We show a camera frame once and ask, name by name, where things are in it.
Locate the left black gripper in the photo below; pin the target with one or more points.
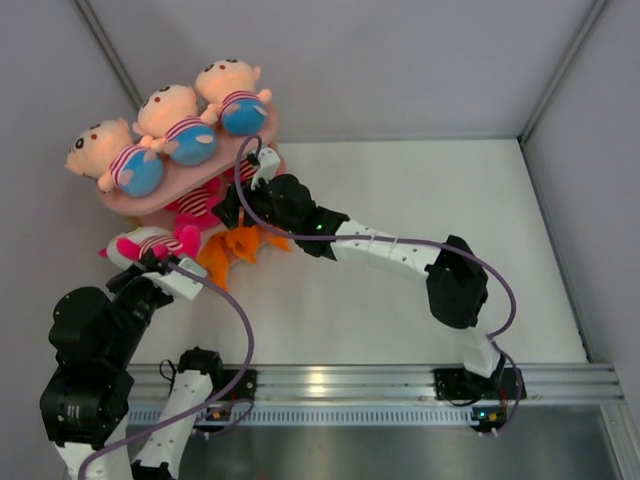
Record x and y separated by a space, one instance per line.
131 276

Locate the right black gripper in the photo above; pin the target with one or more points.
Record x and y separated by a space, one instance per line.
230 210

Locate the white pink plush yellow glasses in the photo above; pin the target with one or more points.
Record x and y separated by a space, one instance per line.
129 247

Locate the white pink plush face down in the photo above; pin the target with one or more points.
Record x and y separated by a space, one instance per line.
247 170

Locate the boy plush red dot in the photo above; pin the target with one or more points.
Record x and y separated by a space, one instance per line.
230 88

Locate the boy plush black hair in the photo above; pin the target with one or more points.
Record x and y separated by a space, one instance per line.
106 153

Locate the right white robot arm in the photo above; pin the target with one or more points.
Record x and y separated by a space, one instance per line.
456 286

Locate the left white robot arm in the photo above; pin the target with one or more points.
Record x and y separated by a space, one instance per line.
85 404

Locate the pink two-tier wooden shelf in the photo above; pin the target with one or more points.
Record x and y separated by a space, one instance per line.
178 180

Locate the orange plush toy middle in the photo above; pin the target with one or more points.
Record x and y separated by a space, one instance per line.
243 242

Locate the orange plush toy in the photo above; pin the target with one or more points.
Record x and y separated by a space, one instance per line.
279 242
214 258
243 242

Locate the orange plush toy left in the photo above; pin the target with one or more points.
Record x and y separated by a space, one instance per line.
214 258

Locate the orange plush toy right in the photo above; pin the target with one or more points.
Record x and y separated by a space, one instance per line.
279 242

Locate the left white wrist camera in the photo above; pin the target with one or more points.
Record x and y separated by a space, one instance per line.
182 285

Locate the white slotted cable duct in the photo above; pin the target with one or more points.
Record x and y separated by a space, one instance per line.
262 414

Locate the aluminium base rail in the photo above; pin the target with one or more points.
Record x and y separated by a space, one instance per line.
545 383

